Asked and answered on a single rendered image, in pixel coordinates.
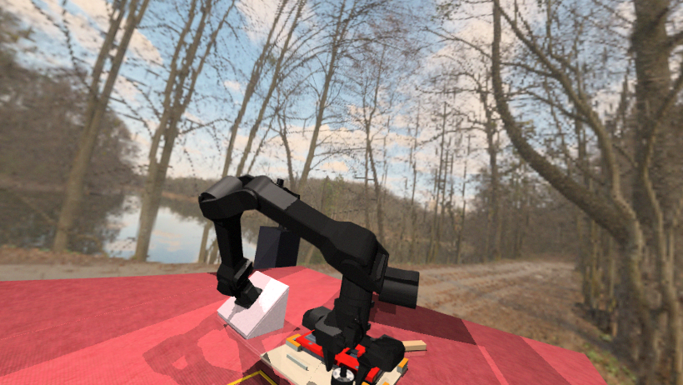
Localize tan rectangular block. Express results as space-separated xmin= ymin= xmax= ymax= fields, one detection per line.
xmin=402 ymin=340 xmax=426 ymax=351

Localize yellow rectangular outline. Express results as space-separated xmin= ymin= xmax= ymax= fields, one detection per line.
xmin=227 ymin=370 xmax=277 ymax=385

